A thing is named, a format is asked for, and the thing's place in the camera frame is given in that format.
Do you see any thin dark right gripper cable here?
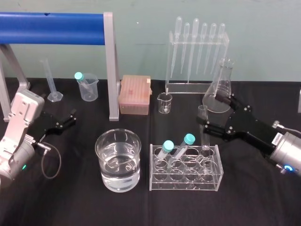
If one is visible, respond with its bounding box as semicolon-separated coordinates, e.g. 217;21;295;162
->
272;120;301;137

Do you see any clear plastic graduated cylinder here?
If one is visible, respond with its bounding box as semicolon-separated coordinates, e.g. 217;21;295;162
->
39;58;63;103

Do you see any black table cloth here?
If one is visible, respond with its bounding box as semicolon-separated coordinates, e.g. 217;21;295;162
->
0;77;301;226

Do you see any open glass test tube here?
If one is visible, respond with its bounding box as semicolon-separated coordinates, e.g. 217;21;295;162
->
198;105;211;159

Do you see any pink pipette tip box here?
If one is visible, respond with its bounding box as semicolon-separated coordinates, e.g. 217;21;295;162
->
118;74;152;116

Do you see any grey braced stand leg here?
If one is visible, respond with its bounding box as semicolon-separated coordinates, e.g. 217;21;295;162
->
0;43;31;122

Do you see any blue tube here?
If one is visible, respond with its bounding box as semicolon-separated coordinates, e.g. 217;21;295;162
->
0;12;105;46

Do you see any clear acrylic pipette stand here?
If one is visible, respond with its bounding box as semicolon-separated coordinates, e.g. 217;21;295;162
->
165;31;230;95

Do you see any large glass beaker with water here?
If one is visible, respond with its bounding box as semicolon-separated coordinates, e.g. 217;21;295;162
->
95;128;143;194

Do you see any glass conical flask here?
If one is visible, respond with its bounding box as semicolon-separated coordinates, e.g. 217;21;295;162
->
202;56;236;114

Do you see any teal-capped plastic tube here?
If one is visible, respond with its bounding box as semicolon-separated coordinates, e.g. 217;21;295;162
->
157;140;174;166
167;133;197;170
74;72;94;95

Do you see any clear plastic beaker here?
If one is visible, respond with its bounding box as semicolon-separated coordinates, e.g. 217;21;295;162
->
76;73;98;102

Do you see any thin dark gripper cable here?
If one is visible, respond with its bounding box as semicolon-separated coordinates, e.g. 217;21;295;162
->
272;120;301;137
32;140;62;180

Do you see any small glass beaker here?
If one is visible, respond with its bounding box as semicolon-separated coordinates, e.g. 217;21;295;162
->
157;92;174;114

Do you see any clear acrylic test tube rack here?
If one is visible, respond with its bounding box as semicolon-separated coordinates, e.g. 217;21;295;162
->
149;143;224;192

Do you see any thin dark left gripper cable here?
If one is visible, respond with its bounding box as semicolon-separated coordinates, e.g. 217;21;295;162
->
32;140;62;180

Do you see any clear plastic pipette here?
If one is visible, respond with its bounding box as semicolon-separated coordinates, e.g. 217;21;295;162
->
169;16;184;79
189;17;200;84
180;22;191;76
203;23;218;76
211;23;226;75
197;22;208;76

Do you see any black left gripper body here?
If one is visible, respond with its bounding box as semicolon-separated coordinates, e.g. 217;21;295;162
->
25;111;61;144

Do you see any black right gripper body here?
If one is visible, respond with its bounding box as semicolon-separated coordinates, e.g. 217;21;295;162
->
224;105;287;158

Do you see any grey stand post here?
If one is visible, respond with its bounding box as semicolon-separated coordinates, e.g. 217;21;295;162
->
103;13;122;121

